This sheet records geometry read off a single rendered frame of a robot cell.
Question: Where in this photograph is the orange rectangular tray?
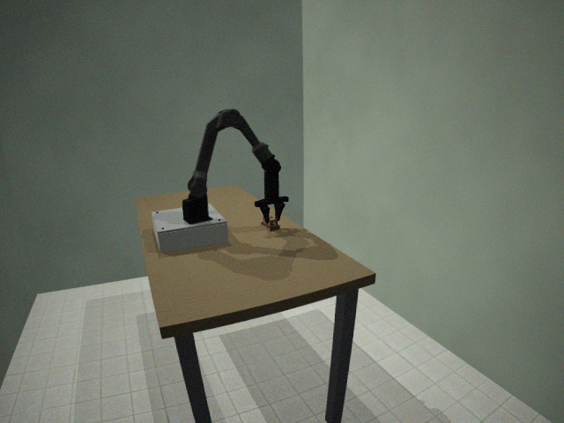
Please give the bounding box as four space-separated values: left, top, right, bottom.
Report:
261 222 280 231

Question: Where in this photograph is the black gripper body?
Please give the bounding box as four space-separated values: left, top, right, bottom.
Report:
255 189 289 207

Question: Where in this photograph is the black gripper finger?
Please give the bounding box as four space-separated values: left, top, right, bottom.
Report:
274 202 285 221
259 204 270 223

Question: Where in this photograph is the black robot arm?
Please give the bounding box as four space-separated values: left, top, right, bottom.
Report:
182 109 281 225

